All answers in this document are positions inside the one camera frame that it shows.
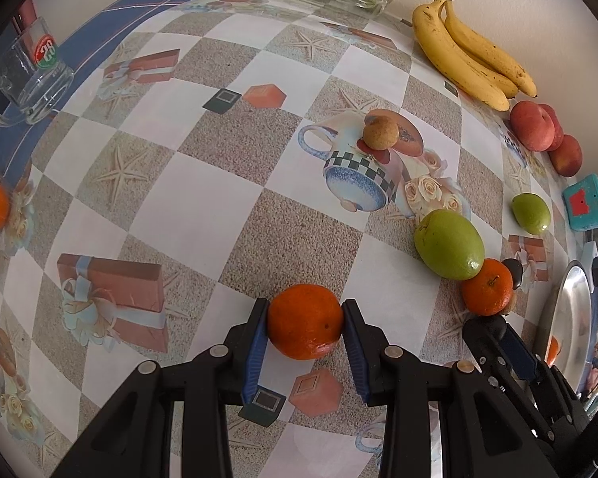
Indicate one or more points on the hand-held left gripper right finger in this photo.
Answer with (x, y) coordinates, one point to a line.
(354, 348)

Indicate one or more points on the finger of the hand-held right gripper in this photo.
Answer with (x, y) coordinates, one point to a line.
(523, 358)
(486, 341)

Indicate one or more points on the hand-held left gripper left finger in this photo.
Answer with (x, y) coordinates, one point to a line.
(256, 343)

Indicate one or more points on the stainless steel basin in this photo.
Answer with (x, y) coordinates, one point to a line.
(573, 308)

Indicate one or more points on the dark plum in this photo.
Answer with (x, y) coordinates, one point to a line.
(514, 271)

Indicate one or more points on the large green fruit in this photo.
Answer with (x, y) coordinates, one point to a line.
(448, 244)

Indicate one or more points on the small green fruit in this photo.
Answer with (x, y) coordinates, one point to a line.
(530, 213)

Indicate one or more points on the small brown round fruit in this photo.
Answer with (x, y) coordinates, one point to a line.
(380, 132)

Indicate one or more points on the white block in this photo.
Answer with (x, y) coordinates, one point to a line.
(590, 250)

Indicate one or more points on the printed checkered tablecloth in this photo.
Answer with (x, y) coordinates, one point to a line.
(219, 199)

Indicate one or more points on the teal toy box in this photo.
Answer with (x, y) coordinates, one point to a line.
(585, 201)

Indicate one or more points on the red apple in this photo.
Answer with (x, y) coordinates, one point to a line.
(558, 132)
(530, 124)
(567, 155)

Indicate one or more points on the glass mug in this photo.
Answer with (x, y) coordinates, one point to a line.
(35, 84)

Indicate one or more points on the red container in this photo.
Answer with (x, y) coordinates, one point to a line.
(27, 12)

